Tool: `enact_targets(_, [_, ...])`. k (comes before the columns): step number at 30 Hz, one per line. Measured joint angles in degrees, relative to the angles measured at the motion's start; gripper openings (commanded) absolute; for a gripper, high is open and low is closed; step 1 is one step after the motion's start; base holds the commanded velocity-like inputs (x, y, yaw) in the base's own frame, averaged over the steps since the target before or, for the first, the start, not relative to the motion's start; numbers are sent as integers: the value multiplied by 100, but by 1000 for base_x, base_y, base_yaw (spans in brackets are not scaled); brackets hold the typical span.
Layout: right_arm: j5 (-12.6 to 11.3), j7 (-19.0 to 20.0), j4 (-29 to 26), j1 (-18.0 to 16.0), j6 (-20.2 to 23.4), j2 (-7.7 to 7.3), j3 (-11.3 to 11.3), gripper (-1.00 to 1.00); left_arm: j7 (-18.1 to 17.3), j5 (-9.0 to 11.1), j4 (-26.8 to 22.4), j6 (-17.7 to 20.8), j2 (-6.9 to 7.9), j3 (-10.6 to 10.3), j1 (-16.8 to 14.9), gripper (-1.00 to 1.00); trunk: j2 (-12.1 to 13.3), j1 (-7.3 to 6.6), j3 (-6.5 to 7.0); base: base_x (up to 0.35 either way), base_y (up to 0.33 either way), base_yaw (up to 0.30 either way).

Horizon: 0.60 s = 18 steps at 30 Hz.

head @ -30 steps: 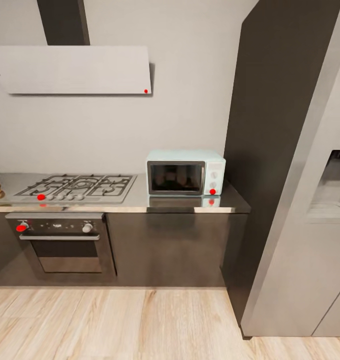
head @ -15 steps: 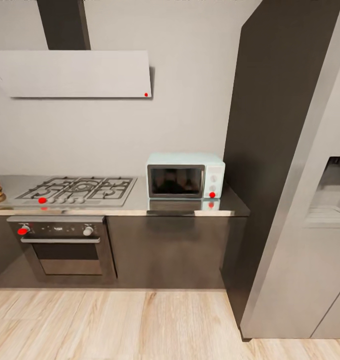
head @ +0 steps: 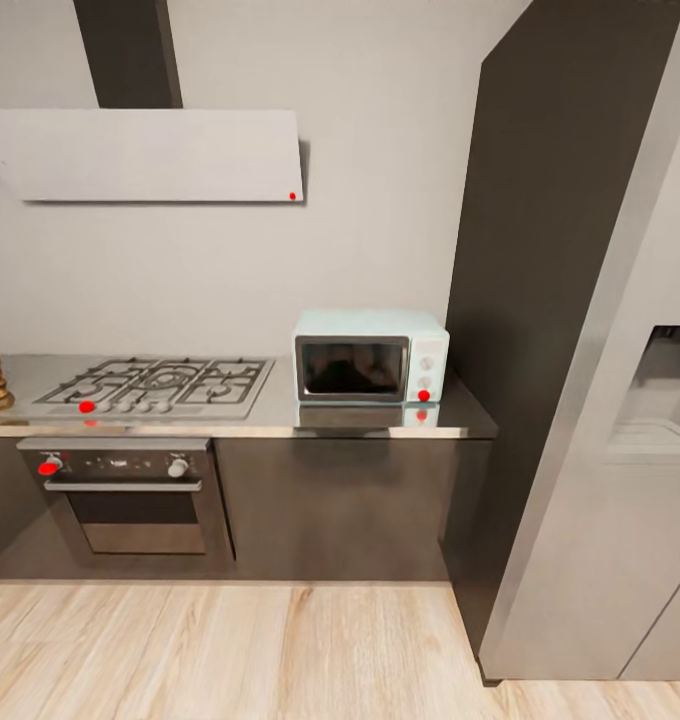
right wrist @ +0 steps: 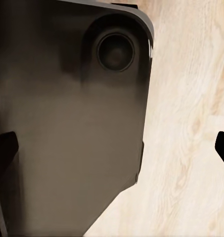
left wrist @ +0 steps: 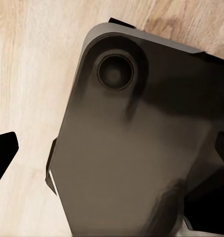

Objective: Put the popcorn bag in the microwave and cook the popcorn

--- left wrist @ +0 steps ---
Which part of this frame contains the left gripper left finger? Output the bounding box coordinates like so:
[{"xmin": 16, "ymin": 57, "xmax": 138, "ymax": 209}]
[{"xmin": 0, "ymin": 131, "xmax": 19, "ymax": 179}]

